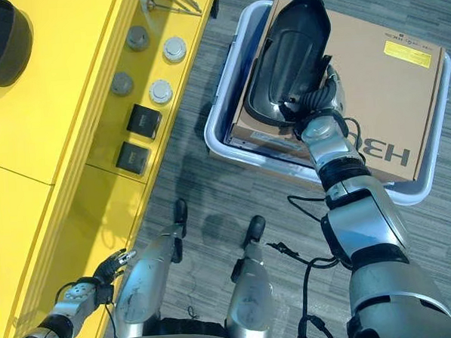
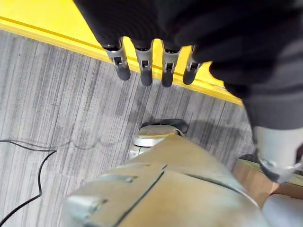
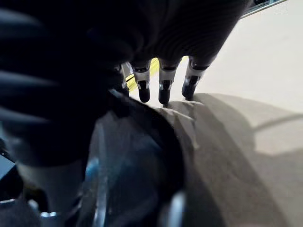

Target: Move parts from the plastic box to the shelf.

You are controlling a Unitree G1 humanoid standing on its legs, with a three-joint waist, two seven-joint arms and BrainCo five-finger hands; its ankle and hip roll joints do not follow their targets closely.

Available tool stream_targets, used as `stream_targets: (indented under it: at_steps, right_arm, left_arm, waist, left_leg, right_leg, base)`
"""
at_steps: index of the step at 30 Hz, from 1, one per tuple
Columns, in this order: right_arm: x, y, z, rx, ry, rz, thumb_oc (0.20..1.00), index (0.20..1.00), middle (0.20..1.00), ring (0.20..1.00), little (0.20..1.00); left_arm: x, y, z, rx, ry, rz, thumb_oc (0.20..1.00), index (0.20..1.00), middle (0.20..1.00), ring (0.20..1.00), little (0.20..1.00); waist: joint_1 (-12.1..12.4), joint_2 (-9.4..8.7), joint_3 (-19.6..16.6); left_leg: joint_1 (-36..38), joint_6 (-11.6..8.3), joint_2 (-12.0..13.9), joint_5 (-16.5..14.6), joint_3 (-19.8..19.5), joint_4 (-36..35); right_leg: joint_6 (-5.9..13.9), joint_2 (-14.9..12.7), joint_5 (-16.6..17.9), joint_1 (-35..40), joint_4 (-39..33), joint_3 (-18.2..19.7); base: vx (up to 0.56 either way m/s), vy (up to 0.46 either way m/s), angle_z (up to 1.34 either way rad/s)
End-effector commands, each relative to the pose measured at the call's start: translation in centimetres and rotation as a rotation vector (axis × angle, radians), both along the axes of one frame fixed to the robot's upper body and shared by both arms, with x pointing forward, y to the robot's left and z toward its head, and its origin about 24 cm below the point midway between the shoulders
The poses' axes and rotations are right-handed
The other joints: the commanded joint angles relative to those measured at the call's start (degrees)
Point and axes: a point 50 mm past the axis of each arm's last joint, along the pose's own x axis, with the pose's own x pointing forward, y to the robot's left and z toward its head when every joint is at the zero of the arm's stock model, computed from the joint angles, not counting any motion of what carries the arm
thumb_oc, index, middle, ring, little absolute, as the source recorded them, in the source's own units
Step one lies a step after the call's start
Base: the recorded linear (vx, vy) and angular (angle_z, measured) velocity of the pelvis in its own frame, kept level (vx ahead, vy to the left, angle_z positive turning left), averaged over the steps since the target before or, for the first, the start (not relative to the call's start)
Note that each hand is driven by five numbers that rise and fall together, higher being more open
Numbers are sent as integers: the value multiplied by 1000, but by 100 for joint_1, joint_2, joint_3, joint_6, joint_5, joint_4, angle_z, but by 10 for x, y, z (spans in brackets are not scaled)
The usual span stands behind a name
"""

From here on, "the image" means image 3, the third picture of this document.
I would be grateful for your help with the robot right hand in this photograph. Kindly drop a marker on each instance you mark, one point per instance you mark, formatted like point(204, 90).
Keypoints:
point(71, 71)

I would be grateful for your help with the yellow shelf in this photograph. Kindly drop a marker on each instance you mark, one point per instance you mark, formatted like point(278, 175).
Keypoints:
point(130, 80)

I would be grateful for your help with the grey flat block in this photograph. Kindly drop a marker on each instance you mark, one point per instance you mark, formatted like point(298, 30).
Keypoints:
point(6, 166)

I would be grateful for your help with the grey metal rail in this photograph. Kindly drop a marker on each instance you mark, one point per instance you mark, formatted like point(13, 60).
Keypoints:
point(262, 6)

